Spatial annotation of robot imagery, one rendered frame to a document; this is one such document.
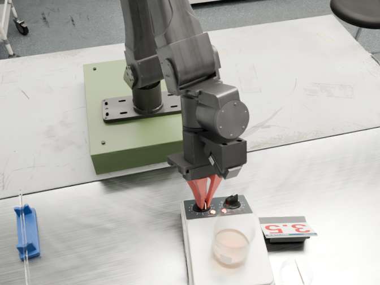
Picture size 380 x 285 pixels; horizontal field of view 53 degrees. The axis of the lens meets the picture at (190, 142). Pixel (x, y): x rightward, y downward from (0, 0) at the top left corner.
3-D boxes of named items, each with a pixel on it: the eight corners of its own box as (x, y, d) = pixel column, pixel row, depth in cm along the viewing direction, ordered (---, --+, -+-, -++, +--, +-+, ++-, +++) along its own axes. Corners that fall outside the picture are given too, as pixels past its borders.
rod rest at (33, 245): (17, 214, 73) (11, 204, 71) (35, 209, 74) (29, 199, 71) (21, 260, 67) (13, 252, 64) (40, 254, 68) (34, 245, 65)
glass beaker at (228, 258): (257, 264, 58) (265, 238, 52) (219, 280, 56) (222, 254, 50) (237, 226, 62) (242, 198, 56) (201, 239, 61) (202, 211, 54)
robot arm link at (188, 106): (227, 132, 61) (226, 89, 59) (196, 139, 58) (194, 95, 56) (205, 122, 67) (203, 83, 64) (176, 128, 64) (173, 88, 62)
